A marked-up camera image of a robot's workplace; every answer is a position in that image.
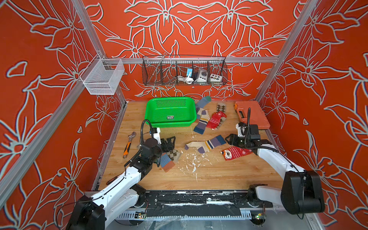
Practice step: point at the green plastic basket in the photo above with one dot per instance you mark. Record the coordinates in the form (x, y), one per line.
(171, 112)

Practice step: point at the orange adjustable wrench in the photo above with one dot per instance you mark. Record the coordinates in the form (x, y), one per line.
(127, 148)

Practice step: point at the orange tool case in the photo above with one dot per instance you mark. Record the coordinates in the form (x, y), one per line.
(257, 115)

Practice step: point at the red penguin christmas sock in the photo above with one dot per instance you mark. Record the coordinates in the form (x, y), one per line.
(234, 152)

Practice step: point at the white power adapter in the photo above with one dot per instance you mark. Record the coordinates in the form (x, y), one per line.
(202, 76)

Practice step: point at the white dotted box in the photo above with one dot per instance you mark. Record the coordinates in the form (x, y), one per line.
(215, 79)

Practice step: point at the cream purple striped sock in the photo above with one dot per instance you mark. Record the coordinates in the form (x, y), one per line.
(203, 121)
(206, 146)

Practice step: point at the blue white small box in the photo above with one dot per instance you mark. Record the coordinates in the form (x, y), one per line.
(189, 73)

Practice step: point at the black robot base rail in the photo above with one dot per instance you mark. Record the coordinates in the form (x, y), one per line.
(199, 204)

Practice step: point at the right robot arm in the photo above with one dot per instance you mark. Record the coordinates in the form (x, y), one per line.
(301, 190)

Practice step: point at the clear acrylic wall bin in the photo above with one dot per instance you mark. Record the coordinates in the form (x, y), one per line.
(100, 79)

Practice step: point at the red snowflake christmas sock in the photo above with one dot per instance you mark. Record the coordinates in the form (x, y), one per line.
(215, 120)

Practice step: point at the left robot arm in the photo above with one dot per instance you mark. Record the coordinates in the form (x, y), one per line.
(101, 209)

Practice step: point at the black wire wall basket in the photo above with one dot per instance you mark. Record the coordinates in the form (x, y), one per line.
(170, 70)

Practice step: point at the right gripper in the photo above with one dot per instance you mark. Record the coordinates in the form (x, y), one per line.
(232, 139)

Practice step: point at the brown argyle sock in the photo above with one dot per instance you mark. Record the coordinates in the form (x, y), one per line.
(174, 155)
(221, 107)

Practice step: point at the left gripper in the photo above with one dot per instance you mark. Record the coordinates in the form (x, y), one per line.
(170, 146)

